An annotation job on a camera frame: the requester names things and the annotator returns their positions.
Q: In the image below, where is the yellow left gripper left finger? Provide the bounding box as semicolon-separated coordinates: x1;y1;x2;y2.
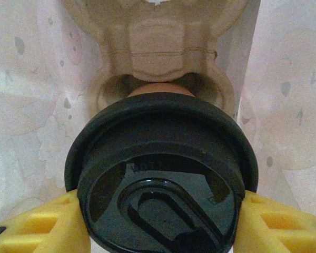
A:
0;189;92;253

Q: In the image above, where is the brown pulp cup carrier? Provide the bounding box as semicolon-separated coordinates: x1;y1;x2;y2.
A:
60;0;261;124

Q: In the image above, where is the brown paper coffee cup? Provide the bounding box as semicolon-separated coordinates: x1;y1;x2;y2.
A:
126;82;194;99

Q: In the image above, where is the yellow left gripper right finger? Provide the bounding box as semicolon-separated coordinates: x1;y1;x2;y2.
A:
233;191;316;253

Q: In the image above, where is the black plastic cup lid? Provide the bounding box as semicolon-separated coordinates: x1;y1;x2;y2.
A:
64;94;259;253

